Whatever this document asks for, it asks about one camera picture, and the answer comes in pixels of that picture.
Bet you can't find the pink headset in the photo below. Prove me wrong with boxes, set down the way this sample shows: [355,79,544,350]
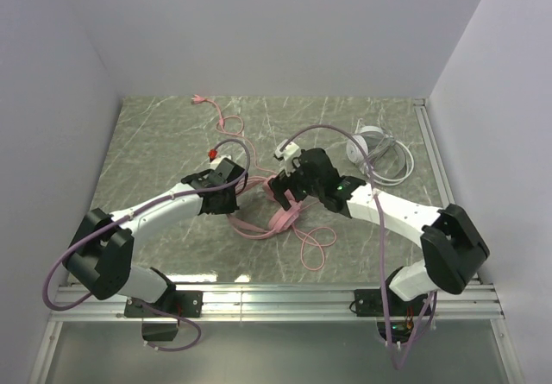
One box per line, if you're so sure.
[190,93,337,272]

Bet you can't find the white headset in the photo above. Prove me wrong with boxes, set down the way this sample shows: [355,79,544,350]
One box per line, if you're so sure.
[346,118,415,186]

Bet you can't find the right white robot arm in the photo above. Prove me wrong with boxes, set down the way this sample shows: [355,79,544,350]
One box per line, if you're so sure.
[268,142,490,302]

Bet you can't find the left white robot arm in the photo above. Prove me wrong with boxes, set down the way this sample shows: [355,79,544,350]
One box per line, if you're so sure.
[63,158,247,312]

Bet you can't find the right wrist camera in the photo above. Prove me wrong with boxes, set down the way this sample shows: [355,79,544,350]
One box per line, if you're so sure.
[273,141,301,174]

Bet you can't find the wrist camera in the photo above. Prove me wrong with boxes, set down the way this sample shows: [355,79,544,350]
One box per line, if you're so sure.
[208,149,232,170]
[273,141,301,174]

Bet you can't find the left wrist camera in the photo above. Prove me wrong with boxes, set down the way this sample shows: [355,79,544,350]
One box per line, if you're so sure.
[208,149,232,170]

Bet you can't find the front aluminium rail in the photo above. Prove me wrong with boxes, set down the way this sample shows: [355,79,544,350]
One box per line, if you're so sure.
[50,283,505,323]

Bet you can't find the aluminium rail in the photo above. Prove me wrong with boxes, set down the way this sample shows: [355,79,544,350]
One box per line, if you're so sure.
[50,283,505,323]
[414,103,490,294]

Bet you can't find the right side aluminium rail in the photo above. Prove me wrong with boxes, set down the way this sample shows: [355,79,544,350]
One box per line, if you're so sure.
[414,103,490,294]

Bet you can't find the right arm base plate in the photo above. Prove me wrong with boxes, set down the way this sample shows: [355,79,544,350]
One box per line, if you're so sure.
[349,288,429,318]

